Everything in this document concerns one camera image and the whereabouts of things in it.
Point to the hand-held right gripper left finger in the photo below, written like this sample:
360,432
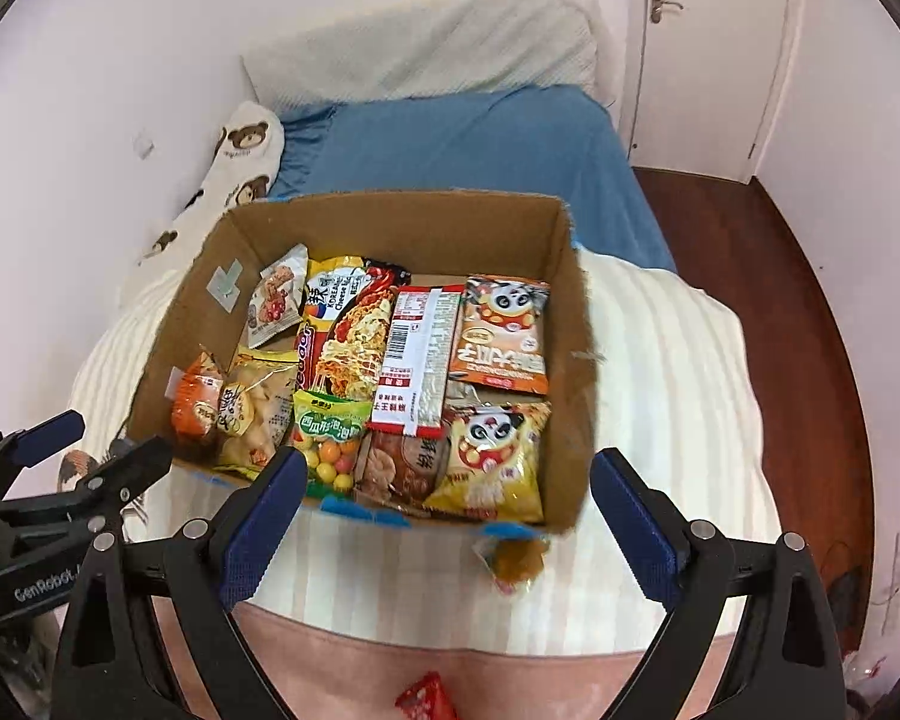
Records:
266,532

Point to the clear jelly ball packet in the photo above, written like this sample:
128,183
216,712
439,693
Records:
514,562

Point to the bear print pillow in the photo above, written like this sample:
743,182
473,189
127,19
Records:
232,165

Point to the printed cardboard box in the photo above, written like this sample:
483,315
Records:
390,232

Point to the pale cracker packet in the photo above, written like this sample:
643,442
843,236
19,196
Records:
255,412

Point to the long red snack packet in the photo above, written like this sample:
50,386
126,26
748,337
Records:
305,352

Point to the orange panda snack packet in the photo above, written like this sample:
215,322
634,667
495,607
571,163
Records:
502,345

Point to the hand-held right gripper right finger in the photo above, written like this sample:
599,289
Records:
637,525

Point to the brown snack packet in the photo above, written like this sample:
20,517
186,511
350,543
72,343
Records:
401,469

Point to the blue bed sheet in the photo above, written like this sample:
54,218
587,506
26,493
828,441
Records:
480,142

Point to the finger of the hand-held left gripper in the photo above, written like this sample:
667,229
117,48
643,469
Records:
131,465
52,427

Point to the red white-label snack packet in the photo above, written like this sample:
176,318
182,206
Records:
412,360

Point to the white door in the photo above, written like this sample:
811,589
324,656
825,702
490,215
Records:
705,75

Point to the yellow panda snack packet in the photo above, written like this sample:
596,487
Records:
495,465

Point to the instant noodle packet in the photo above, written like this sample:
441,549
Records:
352,337

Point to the green bubble gum packet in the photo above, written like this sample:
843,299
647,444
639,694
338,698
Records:
330,435

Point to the small white snack packet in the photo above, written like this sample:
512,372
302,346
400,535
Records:
274,300

